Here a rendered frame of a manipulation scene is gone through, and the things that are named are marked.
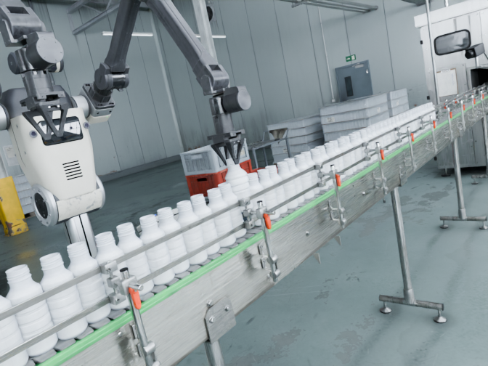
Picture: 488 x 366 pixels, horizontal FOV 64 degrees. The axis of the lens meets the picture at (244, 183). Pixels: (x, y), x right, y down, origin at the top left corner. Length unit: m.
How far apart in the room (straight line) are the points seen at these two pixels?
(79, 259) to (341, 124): 7.22
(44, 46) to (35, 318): 0.55
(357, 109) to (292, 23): 5.89
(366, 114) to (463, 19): 2.70
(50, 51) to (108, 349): 0.63
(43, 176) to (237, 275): 0.75
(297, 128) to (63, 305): 7.80
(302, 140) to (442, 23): 3.87
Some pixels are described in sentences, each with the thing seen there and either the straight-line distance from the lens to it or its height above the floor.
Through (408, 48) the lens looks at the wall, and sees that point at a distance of 11.51.
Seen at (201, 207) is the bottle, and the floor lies 1.13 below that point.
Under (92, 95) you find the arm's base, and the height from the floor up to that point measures 1.54.
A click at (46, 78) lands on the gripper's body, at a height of 1.52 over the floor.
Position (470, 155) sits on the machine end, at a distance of 5.71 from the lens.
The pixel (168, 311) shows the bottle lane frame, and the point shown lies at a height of 0.95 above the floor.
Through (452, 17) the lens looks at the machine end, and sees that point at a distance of 5.63.
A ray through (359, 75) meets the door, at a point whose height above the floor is 1.75.
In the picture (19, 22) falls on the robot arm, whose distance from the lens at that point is 1.04.
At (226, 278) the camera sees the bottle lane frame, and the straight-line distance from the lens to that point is 1.08.
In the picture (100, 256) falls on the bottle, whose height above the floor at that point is 1.12.
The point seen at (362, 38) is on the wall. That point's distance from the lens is 11.93.
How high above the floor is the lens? 1.36
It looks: 10 degrees down
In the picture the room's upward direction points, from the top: 12 degrees counter-clockwise
